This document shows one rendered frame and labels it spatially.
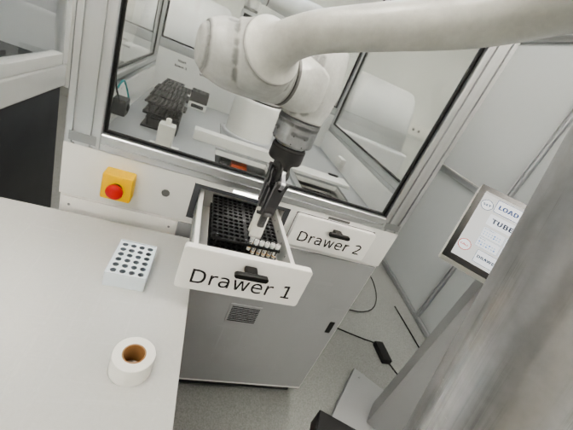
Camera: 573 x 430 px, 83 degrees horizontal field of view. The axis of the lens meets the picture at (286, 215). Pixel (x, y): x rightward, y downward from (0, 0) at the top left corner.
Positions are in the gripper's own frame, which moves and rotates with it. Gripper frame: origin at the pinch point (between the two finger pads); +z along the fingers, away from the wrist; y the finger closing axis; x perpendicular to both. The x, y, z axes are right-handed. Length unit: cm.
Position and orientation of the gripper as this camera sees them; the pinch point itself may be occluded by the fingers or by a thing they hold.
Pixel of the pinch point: (258, 222)
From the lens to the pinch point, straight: 77.3
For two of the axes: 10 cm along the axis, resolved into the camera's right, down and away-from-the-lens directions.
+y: 1.7, 4.9, -8.6
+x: 9.1, 2.5, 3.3
